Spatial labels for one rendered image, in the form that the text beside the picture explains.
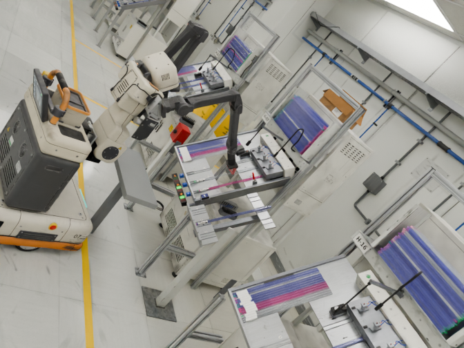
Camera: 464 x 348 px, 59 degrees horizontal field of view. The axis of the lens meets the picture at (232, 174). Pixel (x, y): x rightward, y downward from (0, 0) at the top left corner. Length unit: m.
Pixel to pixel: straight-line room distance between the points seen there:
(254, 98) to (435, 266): 2.65
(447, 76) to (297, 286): 2.95
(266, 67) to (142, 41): 3.45
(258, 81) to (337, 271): 2.33
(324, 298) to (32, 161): 1.68
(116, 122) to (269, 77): 2.08
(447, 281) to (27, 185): 2.14
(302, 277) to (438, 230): 0.76
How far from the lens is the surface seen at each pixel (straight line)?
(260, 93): 4.27
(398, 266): 2.29
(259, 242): 3.34
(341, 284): 2.40
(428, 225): 2.50
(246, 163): 3.13
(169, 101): 2.37
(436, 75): 4.70
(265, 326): 2.22
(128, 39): 7.19
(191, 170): 3.11
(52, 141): 2.27
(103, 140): 2.57
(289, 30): 6.14
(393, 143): 4.49
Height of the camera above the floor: 1.86
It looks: 18 degrees down
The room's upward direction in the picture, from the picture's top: 41 degrees clockwise
